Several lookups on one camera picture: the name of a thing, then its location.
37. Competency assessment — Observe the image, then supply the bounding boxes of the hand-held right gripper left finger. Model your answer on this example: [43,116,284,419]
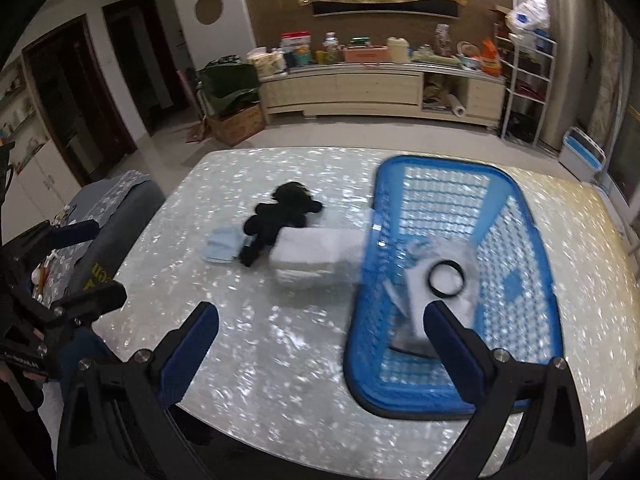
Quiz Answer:
[57,301,221,480]

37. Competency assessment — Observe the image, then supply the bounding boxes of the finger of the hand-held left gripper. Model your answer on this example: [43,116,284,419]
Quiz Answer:
[7,219,100,253]
[42,281,128,328]

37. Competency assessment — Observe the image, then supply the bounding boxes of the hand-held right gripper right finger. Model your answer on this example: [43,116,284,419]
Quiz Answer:
[423,301,590,480]

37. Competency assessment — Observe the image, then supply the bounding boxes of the grey cloth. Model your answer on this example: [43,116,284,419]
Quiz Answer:
[389,337,442,361]

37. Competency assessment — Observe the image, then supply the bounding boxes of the blue plastic basket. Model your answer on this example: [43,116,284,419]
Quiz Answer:
[344,155,565,422]

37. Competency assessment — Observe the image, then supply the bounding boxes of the black ring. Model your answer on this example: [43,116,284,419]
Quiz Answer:
[427,260,467,300]

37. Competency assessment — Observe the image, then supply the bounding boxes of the grey sofa with patterned cloth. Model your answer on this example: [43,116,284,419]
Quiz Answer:
[30,170,167,311]

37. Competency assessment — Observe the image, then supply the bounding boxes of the white cupboard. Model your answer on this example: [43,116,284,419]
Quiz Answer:
[0,57,78,233]

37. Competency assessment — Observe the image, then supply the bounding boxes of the light blue folded towel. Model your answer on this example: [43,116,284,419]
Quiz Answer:
[203,226,251,264]

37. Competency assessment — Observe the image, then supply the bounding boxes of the white folded towel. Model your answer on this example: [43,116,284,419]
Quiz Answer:
[272,226,375,289]

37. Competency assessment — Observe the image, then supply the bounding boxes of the black plush toy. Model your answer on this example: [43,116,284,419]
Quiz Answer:
[238,182,325,267]

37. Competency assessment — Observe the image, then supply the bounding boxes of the brown cardboard box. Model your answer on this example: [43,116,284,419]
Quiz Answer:
[204,104,267,147]

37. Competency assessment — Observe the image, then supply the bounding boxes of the blue and white bucket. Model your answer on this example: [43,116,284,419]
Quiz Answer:
[558,127,609,184]

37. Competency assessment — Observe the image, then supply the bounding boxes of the cream television cabinet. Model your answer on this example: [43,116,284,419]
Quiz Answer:
[259,61,507,129]

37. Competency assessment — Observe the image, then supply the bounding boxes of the orange bag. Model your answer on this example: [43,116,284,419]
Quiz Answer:
[479,38,502,77]

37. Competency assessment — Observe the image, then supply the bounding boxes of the standing air conditioner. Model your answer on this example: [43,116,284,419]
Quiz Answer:
[537,0,593,152]

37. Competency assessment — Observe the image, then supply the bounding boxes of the patterned curtain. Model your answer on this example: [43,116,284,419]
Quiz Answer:
[587,0,631,151]

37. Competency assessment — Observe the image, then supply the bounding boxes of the cream plastic container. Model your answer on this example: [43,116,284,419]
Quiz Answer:
[386,36,412,64]

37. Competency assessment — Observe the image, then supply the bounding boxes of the pink box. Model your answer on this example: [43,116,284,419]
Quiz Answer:
[341,45,390,65]

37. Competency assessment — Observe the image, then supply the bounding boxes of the white plastic bag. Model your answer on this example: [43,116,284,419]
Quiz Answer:
[505,0,552,36]

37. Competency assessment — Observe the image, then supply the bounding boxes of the round brown wall decoration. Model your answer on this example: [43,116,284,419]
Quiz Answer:
[194,0,224,25]

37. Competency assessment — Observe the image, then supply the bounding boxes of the white wire shelf rack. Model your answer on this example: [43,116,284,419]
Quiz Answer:
[500,34,559,147]

